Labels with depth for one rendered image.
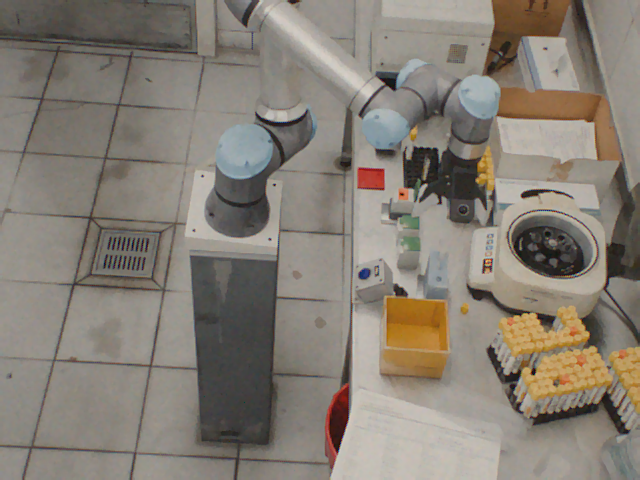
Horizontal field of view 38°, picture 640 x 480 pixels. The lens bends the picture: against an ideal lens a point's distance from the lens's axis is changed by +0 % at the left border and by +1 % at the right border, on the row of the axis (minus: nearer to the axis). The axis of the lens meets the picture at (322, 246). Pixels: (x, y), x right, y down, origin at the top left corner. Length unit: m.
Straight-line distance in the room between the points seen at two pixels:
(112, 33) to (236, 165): 2.14
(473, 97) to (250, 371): 1.11
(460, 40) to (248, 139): 0.65
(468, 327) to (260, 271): 0.49
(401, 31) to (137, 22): 1.84
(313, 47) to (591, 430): 0.94
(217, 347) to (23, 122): 1.66
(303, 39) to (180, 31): 2.29
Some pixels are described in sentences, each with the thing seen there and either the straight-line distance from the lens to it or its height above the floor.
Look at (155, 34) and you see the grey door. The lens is 4.01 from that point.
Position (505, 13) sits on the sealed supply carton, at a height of 0.94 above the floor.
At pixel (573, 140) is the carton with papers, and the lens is 2.45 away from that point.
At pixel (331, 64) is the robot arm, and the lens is 1.71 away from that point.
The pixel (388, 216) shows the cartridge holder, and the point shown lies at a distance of 2.22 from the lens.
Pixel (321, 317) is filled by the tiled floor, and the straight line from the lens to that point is 3.11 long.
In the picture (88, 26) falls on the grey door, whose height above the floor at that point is 0.11.
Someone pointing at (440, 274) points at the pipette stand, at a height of 0.98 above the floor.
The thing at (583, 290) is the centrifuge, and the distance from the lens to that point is 2.06.
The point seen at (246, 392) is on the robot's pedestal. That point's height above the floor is 0.29.
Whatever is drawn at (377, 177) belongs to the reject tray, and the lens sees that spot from 2.32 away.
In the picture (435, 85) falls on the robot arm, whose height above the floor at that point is 1.41.
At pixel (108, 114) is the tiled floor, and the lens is 3.79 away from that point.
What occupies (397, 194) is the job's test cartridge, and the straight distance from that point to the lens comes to 2.19.
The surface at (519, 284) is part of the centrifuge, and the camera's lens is 2.04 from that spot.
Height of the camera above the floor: 2.52
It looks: 50 degrees down
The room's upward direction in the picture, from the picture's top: 6 degrees clockwise
